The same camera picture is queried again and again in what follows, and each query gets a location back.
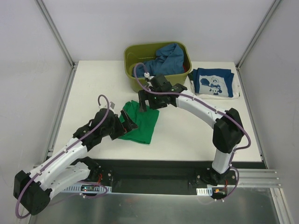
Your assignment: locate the green t shirt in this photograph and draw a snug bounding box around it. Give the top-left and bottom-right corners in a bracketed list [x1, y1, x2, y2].
[119, 100, 159, 145]

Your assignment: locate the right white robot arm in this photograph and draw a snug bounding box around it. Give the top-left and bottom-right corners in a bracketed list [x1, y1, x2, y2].
[138, 73, 244, 186]

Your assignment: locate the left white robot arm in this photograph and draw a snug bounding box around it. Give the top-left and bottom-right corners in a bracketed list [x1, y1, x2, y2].
[13, 108, 138, 218]

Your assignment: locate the blue t shirt in bin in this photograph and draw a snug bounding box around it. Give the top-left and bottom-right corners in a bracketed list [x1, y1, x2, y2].
[143, 43, 184, 76]

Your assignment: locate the olive green plastic bin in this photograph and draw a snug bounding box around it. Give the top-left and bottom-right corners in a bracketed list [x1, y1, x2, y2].
[124, 42, 192, 92]

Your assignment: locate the folded navy printed t shirt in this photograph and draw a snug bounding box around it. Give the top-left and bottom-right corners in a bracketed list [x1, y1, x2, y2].
[191, 67, 235, 98]

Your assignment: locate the folded white t shirt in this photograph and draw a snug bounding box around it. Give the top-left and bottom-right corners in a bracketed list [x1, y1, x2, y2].
[188, 70, 241, 100]

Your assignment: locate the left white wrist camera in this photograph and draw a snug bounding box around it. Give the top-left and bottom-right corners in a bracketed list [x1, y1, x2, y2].
[99, 101, 115, 112]

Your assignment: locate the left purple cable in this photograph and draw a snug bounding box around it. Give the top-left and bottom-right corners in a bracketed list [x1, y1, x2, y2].
[14, 94, 112, 219]

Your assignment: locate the purple cable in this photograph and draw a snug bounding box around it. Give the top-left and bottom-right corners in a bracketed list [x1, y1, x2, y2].
[14, 94, 112, 219]
[133, 63, 252, 201]

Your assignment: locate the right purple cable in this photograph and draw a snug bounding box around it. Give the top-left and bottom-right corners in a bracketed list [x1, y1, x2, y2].
[133, 63, 252, 201]

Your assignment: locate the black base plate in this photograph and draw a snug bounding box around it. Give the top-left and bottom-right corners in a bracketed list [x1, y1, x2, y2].
[44, 159, 242, 196]

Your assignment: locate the left white cable duct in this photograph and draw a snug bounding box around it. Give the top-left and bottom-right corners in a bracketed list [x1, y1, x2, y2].
[62, 183, 112, 194]

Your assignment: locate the white cable duct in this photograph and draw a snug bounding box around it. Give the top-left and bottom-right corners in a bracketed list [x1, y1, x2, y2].
[62, 183, 112, 194]
[196, 187, 213, 196]

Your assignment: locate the right white cable duct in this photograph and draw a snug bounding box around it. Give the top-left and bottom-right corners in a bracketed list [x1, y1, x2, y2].
[196, 187, 213, 196]

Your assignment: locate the left aluminium frame post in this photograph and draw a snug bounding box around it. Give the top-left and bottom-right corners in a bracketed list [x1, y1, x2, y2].
[34, 0, 77, 68]

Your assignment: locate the aluminium frame post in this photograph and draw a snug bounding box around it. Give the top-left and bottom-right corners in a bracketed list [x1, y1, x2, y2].
[34, 0, 77, 68]
[236, 0, 283, 70]

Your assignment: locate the right aluminium frame post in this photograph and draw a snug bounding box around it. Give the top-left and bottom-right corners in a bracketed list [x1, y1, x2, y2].
[236, 0, 283, 70]

